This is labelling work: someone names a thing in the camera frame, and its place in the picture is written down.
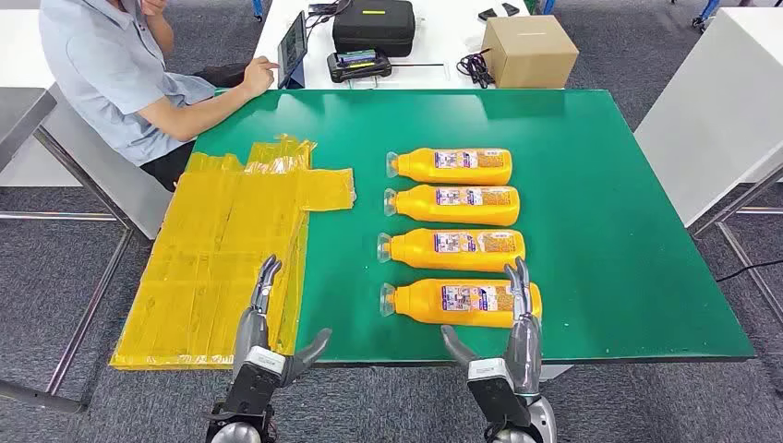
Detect brown cardboard box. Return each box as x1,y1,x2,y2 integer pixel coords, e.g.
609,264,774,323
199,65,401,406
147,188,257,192
480,15,580,90

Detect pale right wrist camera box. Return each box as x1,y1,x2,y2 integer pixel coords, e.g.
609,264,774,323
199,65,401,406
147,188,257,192
465,358,534,429

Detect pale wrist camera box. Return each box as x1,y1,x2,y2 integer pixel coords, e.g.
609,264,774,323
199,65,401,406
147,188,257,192
465,358,534,429
221,345,287,423

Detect metal table frame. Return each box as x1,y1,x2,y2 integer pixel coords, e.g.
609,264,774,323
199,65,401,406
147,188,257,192
691,162,783,325

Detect black zip carrying case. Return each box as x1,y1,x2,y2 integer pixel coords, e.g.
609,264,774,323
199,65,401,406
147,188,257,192
331,0,417,59

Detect white side table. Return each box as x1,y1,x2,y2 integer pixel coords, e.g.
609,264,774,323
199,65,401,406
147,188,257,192
0,8,175,241
633,6,783,229

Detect blue wheeled cart frame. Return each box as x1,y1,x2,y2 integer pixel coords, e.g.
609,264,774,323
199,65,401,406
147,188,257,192
691,0,723,31

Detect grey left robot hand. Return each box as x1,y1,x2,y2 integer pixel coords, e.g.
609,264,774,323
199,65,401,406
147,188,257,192
232,255,333,388

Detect person's right hand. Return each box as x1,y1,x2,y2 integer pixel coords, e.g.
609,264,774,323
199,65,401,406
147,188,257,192
240,55,281,99

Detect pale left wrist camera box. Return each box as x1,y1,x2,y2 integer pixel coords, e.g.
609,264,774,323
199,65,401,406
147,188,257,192
221,345,287,423

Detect black charger cables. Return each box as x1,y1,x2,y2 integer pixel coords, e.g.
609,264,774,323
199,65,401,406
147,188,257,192
304,0,355,30

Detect grey table with metal frame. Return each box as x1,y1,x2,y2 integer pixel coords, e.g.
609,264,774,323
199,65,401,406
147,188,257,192
0,87,136,415

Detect person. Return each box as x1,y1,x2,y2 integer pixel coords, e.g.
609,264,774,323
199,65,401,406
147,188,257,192
38,0,281,192

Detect black coiled cable bundle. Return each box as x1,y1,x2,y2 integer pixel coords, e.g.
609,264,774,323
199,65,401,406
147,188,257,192
455,48,496,90

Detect white desk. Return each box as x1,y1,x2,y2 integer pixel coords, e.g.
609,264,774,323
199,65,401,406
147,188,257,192
252,0,535,91

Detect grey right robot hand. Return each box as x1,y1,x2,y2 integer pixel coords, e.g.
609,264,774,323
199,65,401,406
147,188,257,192
440,257,545,398

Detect black tablet with stand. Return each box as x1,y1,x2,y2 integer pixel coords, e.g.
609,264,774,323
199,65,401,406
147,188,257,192
276,10,309,90

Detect black handheld controller with screen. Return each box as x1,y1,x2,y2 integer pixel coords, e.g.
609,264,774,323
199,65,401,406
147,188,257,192
325,48,393,84

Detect orange detergent bottle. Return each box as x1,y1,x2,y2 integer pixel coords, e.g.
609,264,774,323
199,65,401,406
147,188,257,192
383,184,522,228
376,227,527,274
385,147,513,187
379,278,544,330

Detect black floor cable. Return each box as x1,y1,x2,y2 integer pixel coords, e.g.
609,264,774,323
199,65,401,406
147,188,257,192
716,259,783,284

